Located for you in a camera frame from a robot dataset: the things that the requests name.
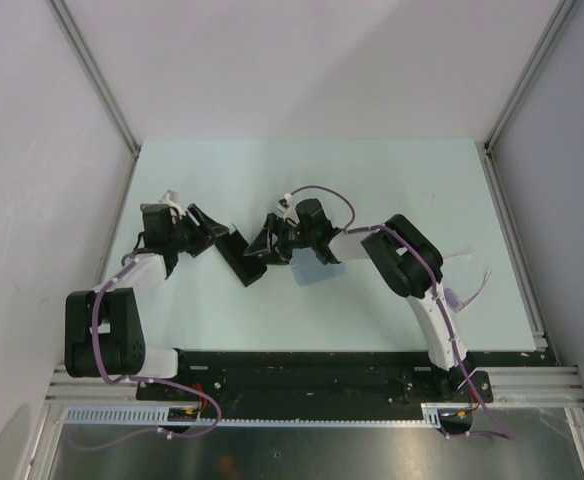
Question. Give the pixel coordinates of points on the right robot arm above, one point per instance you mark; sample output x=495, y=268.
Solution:
x=409, y=264

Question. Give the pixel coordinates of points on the left aluminium corner post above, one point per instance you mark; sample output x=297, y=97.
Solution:
x=87, y=61

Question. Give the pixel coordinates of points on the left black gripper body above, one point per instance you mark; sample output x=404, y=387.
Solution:
x=184, y=231

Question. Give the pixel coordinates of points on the right aluminium corner post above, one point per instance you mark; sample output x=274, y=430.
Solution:
x=541, y=53

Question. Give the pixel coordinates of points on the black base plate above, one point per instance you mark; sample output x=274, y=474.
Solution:
x=321, y=388

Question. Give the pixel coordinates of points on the black glasses case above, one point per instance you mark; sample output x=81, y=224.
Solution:
x=232, y=248

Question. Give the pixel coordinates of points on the aluminium corner post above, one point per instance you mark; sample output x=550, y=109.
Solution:
x=541, y=53
x=87, y=61

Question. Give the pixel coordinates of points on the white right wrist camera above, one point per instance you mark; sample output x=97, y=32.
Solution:
x=286, y=208

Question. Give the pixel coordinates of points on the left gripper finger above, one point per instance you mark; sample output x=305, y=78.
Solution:
x=209, y=229
x=197, y=246

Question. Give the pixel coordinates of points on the light blue cleaning cloth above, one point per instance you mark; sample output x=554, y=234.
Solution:
x=308, y=270

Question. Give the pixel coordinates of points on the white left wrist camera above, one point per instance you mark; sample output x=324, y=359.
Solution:
x=171, y=199

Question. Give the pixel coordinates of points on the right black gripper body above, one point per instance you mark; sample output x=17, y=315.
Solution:
x=291, y=237

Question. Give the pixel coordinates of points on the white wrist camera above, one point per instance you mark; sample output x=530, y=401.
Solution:
x=286, y=208
x=171, y=199

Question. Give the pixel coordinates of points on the pink purple sunglasses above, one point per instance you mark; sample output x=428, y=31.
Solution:
x=466, y=276

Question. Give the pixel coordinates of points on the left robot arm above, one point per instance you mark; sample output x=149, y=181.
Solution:
x=104, y=336

